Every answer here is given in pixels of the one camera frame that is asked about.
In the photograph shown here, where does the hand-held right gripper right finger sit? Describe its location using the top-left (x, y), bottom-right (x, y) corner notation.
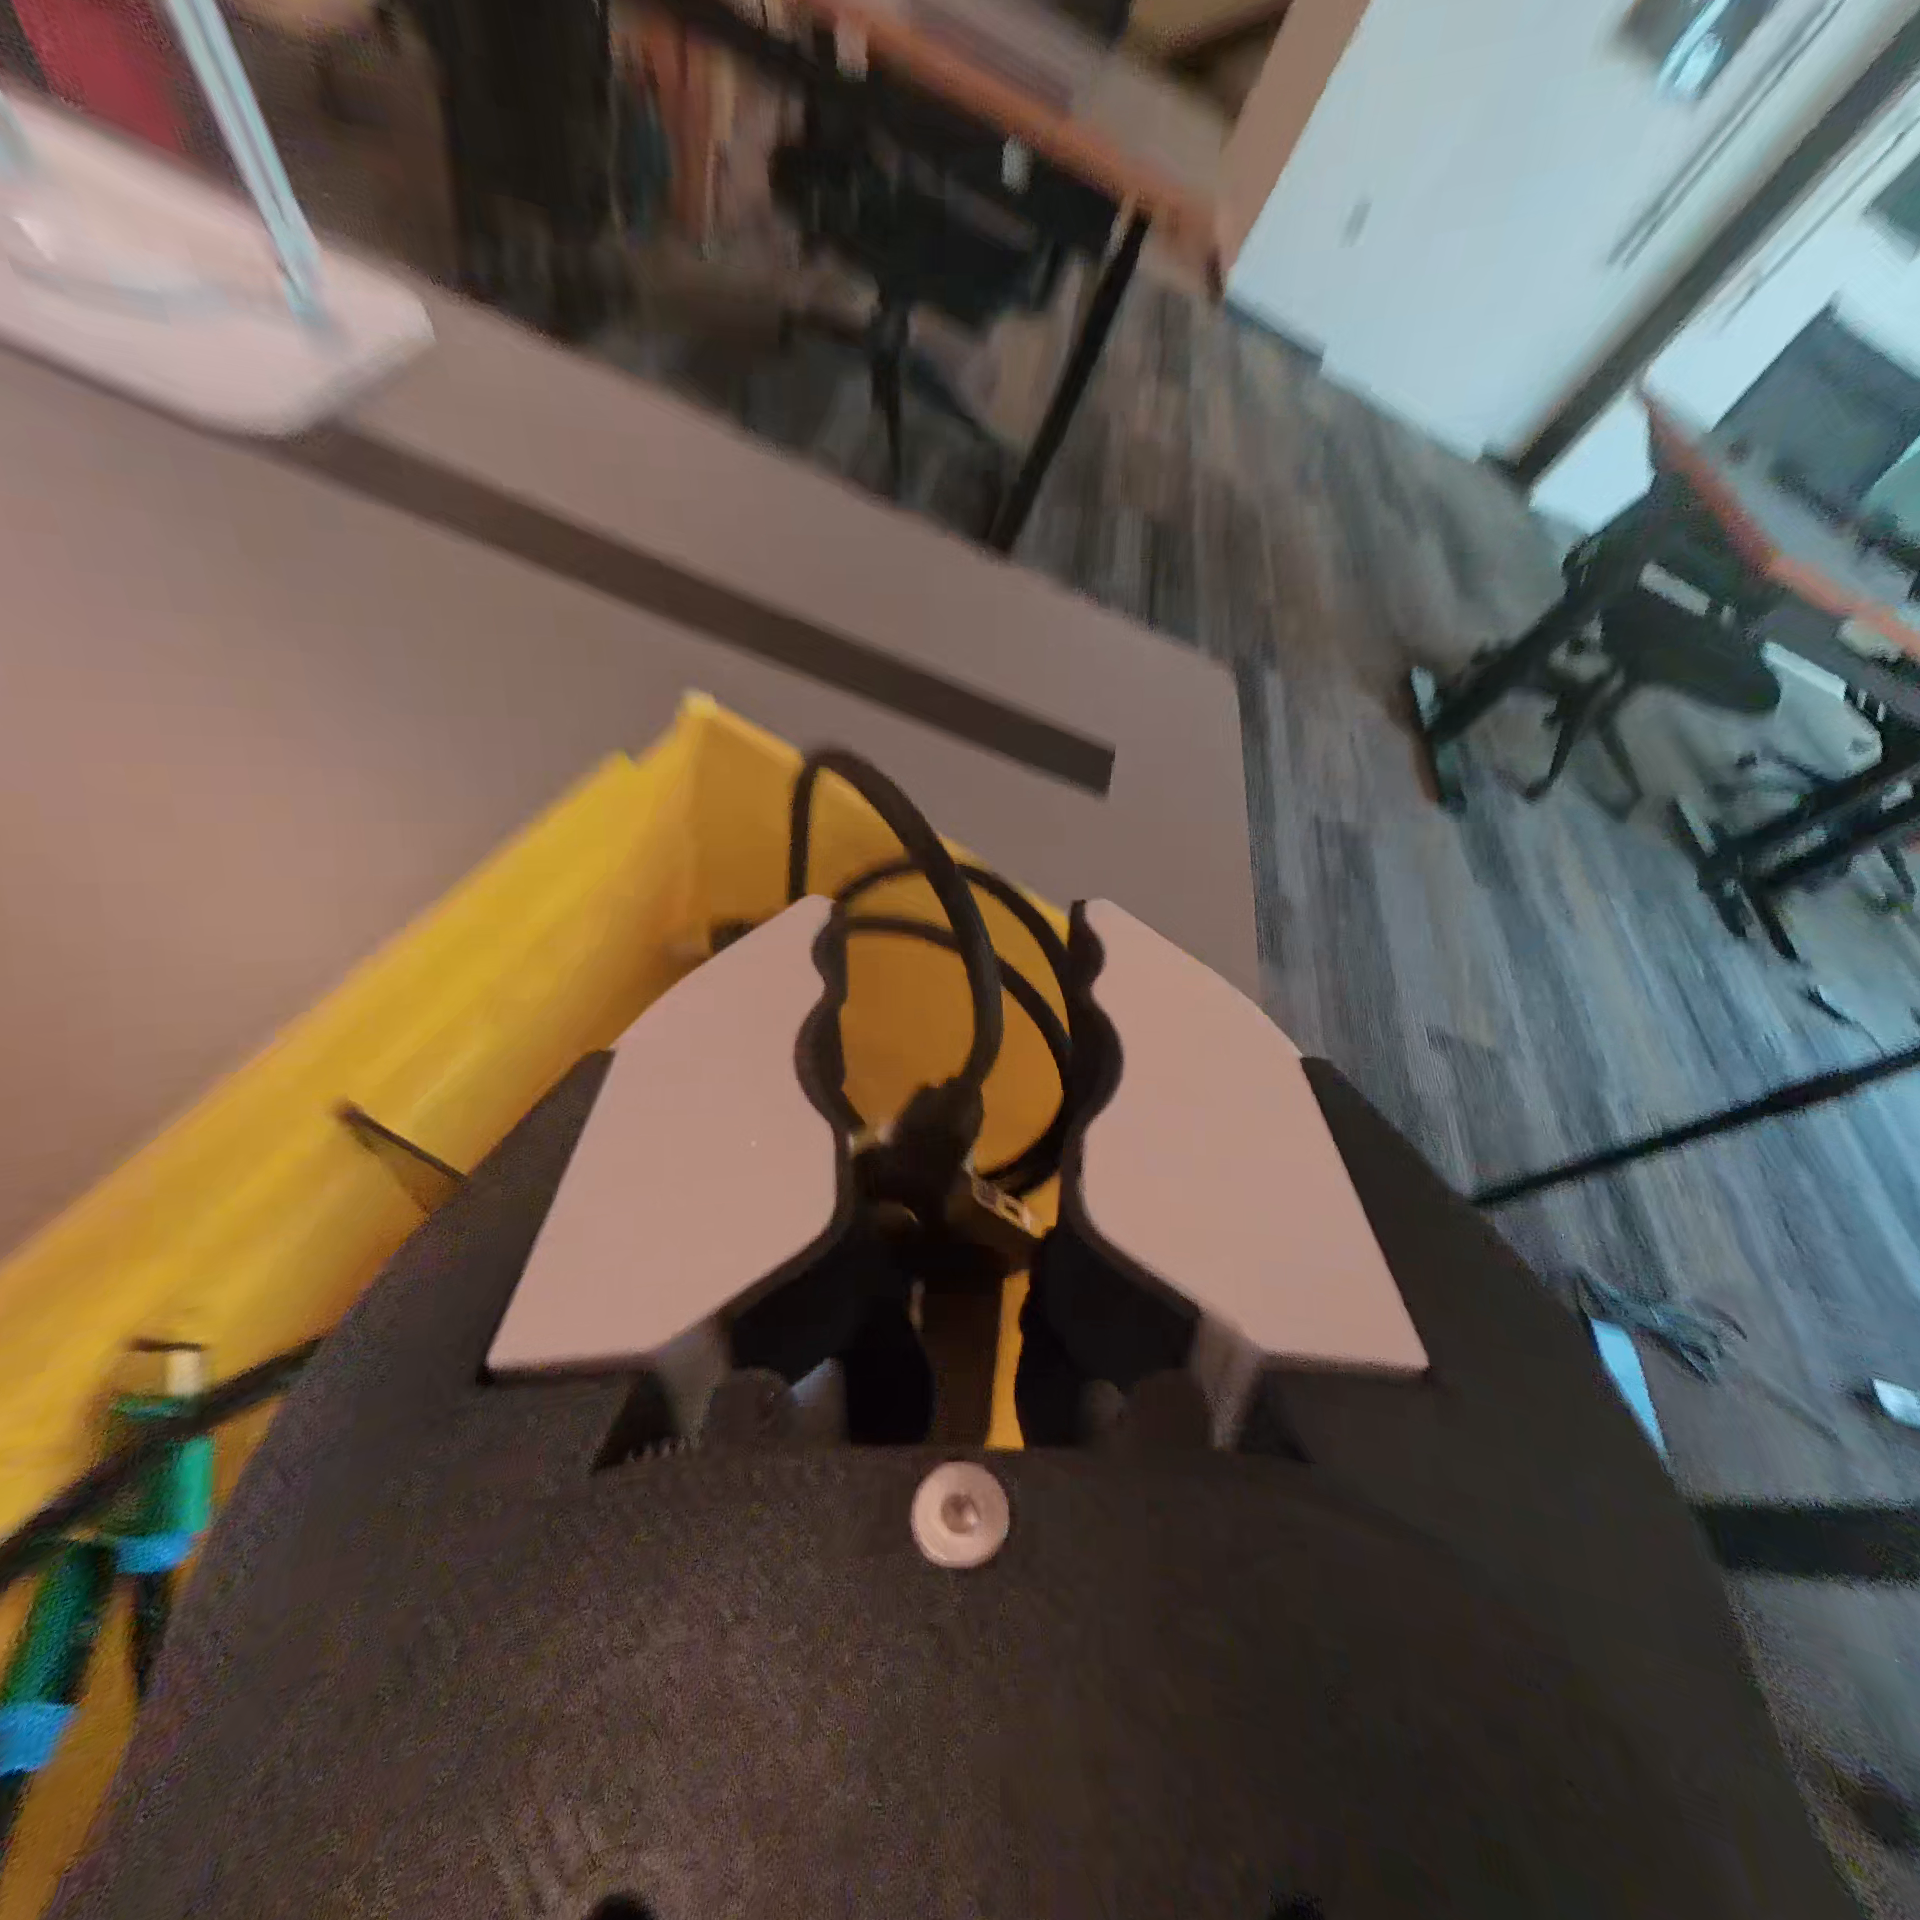
top-left (1063, 896), bottom-right (1431, 1442)

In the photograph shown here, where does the wooden top office desk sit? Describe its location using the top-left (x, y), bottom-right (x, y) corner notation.
top-left (1410, 398), bottom-right (1920, 961)

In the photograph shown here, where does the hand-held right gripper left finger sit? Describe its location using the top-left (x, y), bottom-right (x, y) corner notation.
top-left (482, 895), bottom-right (865, 1425)

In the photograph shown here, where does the black floor cable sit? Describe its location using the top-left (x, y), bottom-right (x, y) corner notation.
top-left (1470, 1042), bottom-right (1920, 1208)

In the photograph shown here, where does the thin black adapter cable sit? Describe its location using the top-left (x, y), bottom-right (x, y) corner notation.
top-left (786, 752), bottom-right (1082, 1201)

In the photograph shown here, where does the yellow plastic bin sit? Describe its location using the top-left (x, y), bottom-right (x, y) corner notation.
top-left (0, 690), bottom-right (1074, 1920)

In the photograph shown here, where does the black office chair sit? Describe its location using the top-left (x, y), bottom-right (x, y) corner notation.
top-left (1529, 523), bottom-right (1786, 818)

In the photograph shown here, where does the black braided HDMI cable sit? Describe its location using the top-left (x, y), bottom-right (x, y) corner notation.
top-left (0, 1334), bottom-right (324, 1824)

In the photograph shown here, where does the long wooden desk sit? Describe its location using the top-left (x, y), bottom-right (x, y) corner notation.
top-left (796, 0), bottom-right (1247, 555)

